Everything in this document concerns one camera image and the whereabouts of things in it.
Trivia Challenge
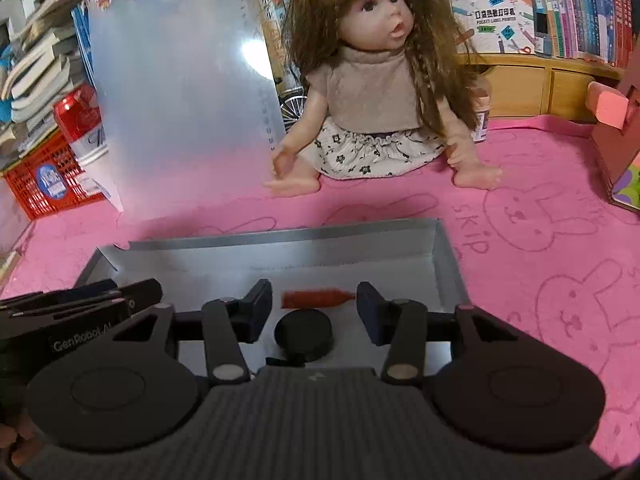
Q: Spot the black round disc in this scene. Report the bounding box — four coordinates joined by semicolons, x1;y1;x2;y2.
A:
265;309;335;368

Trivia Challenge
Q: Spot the operator right hand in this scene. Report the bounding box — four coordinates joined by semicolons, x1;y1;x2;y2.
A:
1;413;42;467

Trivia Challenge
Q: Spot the white cardboard box tray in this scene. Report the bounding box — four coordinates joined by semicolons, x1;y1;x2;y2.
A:
76;219;470;372

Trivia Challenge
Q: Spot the red plastic basket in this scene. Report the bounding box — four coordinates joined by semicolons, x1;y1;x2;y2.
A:
1;130;105;220

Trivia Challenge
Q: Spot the white paper cup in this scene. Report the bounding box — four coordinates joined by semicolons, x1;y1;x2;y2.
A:
78;148;124;212

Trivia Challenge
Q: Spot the pink bunny towel mat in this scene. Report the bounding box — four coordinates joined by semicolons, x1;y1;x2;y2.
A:
2;116;639;466

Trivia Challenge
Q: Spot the red soda can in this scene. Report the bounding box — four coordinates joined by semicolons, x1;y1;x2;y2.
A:
53;82;106;158

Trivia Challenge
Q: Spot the translucent clipboard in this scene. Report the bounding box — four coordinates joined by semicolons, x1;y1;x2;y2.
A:
88;0;284;220

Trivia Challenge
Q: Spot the brown haired doll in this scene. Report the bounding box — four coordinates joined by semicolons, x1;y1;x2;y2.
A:
268;0;501;196

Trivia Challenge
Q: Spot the stack of books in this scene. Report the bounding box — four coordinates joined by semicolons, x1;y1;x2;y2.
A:
1;0;87;168

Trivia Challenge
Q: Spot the wooden drawer box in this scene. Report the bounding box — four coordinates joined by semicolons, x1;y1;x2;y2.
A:
458;53;624;124

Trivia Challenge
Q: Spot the pink phone stand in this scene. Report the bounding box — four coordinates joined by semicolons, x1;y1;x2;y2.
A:
584;34;640;213

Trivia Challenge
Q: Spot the label printer box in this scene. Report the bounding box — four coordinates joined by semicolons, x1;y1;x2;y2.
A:
448;0;536;54

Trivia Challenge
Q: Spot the row of upright books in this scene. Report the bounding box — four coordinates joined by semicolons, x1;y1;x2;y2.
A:
259;0;637;91

